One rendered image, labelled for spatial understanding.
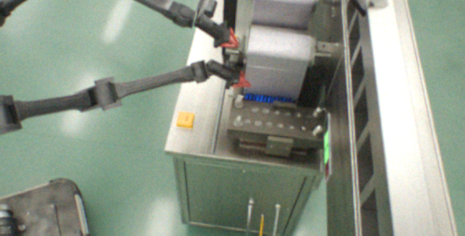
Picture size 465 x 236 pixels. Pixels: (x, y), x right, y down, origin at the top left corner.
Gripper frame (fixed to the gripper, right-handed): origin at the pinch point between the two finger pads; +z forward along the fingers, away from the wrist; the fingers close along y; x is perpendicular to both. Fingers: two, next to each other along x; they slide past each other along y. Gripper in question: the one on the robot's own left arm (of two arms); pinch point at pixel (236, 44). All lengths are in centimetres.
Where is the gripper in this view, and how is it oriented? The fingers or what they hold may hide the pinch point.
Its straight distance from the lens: 166.5
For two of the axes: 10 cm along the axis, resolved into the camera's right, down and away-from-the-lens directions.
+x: 6.9, -3.5, -6.3
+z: 7.2, 3.8, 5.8
